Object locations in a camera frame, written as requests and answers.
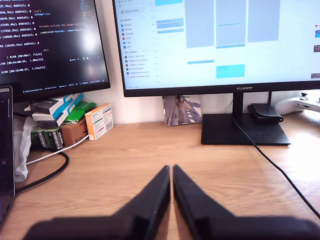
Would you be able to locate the black Huawei monitor with stand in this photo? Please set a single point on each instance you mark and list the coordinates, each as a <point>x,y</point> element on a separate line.
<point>225,82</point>

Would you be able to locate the black monitor with terminal text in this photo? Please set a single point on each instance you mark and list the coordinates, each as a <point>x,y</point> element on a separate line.
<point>57,50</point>

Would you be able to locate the dark laptop with silver edge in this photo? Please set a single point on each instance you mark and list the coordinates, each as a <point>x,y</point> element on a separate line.
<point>6,140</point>

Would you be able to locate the photo postcard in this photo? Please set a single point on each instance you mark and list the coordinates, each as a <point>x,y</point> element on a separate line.
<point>182,111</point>

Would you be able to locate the green and black small box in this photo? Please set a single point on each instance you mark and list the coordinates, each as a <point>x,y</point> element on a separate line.
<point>48,138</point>

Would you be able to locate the orange and white medicine box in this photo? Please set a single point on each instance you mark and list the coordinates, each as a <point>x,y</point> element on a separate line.
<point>98,121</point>

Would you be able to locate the brown cardboard box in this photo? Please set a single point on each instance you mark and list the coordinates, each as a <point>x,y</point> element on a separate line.
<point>73,133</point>

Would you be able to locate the black leather wallet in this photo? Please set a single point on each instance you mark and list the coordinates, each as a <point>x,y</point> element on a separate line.
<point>265,112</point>

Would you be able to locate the grey and white flat box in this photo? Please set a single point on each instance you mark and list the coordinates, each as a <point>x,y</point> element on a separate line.
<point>46,119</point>

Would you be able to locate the green plastic pouch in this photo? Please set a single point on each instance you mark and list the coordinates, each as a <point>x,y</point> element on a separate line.
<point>80,110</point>

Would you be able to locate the white game controller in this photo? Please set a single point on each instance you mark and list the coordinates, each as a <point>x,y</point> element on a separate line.
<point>292,103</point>

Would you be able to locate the white crumpled plastic bag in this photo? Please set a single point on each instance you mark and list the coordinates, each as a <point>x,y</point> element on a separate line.
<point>22,145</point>

